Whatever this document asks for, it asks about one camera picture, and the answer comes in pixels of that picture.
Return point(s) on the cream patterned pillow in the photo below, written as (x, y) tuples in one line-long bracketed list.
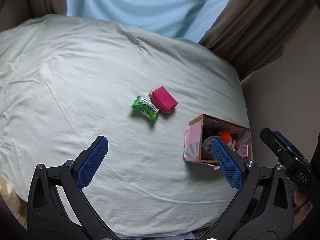
[(10, 200)]

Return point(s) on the person's right hand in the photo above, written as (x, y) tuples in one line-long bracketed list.
[(300, 202)]

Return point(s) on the grey sock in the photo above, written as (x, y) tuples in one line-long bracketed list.
[(207, 145)]

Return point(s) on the orange pom-pom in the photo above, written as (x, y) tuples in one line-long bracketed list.
[(225, 135)]

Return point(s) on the patterned cardboard box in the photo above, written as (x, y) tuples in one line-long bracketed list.
[(192, 142)]

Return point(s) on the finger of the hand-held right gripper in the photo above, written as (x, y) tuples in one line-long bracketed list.
[(270, 140), (283, 140)]

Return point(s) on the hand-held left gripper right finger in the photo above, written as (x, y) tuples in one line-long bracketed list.
[(227, 165)]

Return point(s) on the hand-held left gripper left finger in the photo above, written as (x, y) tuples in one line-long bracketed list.
[(93, 162)]

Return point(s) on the green snack packet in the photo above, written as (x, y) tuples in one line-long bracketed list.
[(145, 107)]

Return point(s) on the pink zip pouch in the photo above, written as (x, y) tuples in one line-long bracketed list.
[(165, 100)]

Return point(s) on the light blue hanging cloth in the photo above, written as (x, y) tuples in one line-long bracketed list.
[(140, 5)]

